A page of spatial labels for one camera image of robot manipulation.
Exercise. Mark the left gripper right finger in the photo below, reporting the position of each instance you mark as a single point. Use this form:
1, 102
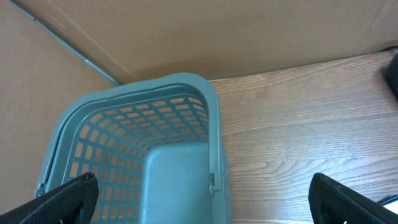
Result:
332, 202

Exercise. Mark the white barcode scanner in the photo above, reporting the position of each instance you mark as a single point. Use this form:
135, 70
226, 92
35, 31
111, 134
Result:
392, 75

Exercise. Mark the grey plastic shopping basket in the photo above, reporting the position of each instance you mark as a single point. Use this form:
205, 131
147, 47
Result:
155, 148

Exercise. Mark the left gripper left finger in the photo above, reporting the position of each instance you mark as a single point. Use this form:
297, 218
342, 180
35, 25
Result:
72, 202

